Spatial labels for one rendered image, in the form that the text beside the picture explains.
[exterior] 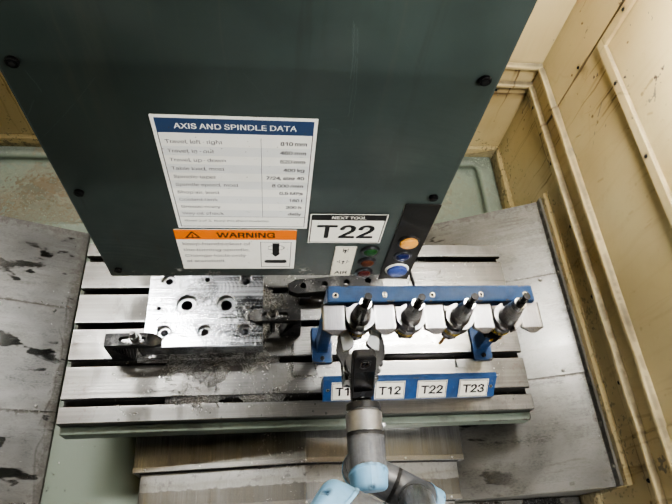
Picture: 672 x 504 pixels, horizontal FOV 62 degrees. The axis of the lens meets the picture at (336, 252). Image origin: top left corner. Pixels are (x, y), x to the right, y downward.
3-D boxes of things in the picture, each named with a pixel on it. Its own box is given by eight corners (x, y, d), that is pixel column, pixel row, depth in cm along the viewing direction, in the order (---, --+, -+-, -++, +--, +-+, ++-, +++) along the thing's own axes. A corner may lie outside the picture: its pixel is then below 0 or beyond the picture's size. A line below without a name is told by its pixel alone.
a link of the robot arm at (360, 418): (349, 429, 108) (390, 427, 109) (347, 405, 110) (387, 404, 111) (344, 436, 115) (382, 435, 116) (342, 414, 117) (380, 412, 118)
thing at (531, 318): (544, 332, 123) (545, 331, 122) (521, 333, 122) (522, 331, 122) (536, 304, 126) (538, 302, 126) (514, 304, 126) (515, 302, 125)
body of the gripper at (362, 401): (339, 361, 123) (342, 416, 118) (343, 348, 116) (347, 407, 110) (372, 360, 124) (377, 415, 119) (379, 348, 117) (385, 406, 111)
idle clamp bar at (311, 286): (380, 296, 157) (384, 286, 152) (288, 305, 153) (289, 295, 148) (376, 281, 160) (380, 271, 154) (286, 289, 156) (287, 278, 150)
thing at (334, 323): (347, 336, 118) (347, 334, 117) (322, 336, 117) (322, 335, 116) (345, 305, 121) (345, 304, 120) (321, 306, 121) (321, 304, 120)
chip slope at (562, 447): (574, 496, 163) (623, 485, 141) (339, 508, 155) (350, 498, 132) (511, 237, 207) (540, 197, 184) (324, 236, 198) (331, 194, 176)
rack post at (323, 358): (332, 363, 146) (345, 320, 121) (312, 364, 146) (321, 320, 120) (330, 328, 151) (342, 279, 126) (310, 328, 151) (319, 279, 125)
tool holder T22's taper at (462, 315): (470, 309, 122) (480, 296, 116) (469, 327, 120) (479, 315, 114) (450, 305, 122) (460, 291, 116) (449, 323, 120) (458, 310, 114)
